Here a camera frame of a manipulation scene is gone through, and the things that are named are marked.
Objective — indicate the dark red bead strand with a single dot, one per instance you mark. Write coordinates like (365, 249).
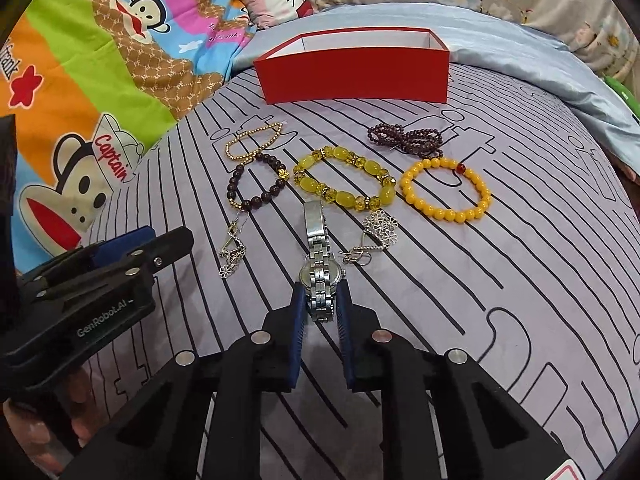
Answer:
(425, 142)

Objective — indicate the silver flower earring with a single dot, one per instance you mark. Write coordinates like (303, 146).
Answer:
(235, 255)
(382, 227)

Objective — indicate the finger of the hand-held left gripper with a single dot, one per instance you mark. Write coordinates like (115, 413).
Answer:
(170, 247)
(125, 242)

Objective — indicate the red cardboard box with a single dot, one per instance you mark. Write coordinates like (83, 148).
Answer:
(350, 80)

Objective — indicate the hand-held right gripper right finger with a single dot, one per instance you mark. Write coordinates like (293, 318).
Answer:
(345, 345)

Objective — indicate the green plastic item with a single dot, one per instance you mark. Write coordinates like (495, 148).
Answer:
(625, 95)

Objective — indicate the grey striped bed sheet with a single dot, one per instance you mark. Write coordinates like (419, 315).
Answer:
(500, 285)

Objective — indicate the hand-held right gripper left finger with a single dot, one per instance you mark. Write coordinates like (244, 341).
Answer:
(299, 340)

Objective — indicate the cartoon monkey blanket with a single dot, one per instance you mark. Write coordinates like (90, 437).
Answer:
(75, 85)

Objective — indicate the person's left hand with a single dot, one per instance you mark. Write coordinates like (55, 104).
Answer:
(80, 410)

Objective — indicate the light blue satin blanket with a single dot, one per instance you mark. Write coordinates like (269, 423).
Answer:
(500, 50)

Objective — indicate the silver metal wristwatch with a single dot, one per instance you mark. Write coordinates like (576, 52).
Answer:
(320, 265)

